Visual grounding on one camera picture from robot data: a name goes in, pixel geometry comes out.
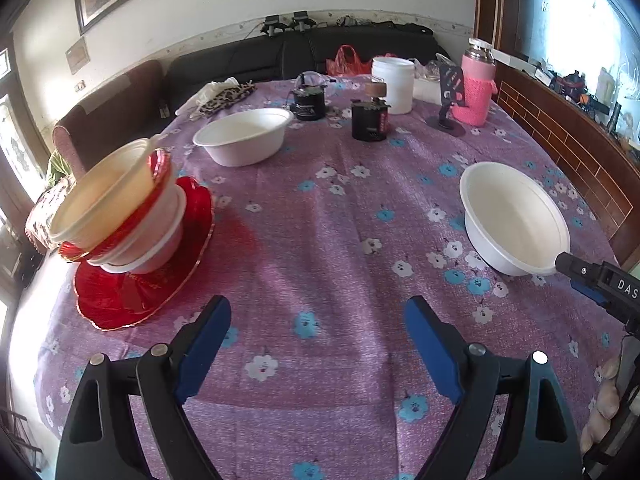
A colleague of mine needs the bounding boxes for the brown patterned blanket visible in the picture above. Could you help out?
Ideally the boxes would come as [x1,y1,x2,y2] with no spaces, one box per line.
[25,175,76,256]

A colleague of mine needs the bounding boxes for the green cloth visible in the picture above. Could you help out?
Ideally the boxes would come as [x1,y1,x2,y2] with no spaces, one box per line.
[46,150,71,188]

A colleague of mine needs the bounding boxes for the maroon armchair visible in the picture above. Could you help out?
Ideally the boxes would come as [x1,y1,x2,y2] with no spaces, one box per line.
[52,59,168,181]

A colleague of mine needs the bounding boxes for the small red plate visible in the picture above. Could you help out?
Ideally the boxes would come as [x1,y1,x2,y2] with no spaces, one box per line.
[59,149,175,262]

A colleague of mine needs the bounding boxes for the pink knit-covered thermos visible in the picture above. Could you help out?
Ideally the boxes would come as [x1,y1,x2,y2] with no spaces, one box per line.
[452,38,498,127]

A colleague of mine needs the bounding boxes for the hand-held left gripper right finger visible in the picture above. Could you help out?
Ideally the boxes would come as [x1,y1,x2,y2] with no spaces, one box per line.
[404,296,583,480]

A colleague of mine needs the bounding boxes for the clear plastic bag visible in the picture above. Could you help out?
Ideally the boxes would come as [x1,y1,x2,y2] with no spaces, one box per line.
[414,53,453,83]

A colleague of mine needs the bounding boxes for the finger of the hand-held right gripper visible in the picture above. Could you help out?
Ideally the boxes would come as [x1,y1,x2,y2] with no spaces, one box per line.
[555,252,608,281]
[571,282,610,306]

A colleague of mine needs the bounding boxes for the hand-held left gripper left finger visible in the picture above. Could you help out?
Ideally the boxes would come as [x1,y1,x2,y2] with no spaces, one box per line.
[55,295,232,480]

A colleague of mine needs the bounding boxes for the wall plaque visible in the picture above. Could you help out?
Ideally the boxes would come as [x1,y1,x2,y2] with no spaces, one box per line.
[66,37,91,75]

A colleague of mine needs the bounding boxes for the white gloves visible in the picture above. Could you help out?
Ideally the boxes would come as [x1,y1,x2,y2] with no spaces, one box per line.
[175,77,243,116]

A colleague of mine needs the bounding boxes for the red plastic bag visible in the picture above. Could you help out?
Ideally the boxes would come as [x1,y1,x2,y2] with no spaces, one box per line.
[326,45,398,77]

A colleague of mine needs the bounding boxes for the black jar with cork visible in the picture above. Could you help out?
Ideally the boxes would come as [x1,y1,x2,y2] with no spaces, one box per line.
[351,81,390,142]

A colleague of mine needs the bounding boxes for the large red plate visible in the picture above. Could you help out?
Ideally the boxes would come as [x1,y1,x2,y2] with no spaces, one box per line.
[74,176,216,332]

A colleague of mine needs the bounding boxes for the wooden brick-pattern partition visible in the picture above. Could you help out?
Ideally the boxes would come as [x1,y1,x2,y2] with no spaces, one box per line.
[475,0,640,271]

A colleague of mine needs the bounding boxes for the leopard print pouch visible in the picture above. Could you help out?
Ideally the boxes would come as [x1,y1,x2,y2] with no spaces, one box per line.
[194,83,257,120]

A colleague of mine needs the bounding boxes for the black leather sofa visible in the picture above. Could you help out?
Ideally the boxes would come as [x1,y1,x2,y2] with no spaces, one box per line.
[162,24,453,111]

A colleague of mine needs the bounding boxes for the wooden framed glass door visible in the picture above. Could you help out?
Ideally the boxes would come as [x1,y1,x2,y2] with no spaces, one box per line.
[0,35,56,301]

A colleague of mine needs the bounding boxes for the white tissue packet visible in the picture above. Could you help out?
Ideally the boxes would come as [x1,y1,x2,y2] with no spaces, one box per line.
[412,80,443,102]

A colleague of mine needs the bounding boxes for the purple floral tablecloth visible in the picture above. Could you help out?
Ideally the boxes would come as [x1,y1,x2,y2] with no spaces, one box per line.
[10,75,631,480]

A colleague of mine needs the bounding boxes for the white plastic jar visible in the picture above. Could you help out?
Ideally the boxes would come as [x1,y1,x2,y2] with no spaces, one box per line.
[371,56,416,114]

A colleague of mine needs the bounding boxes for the black jar with clear lid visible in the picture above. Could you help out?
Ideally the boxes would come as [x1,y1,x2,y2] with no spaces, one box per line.
[291,72,327,122]

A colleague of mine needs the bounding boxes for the white plastic bottle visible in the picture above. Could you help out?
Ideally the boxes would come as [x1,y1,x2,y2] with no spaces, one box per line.
[596,67,617,105]

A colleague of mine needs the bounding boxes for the white plastic bowl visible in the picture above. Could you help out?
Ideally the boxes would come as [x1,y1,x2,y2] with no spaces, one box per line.
[459,161,571,277]
[89,222,185,276]
[192,108,295,167]

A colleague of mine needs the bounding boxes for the dark spotted phone stand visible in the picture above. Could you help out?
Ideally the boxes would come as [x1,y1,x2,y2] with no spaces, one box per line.
[425,62,467,137]

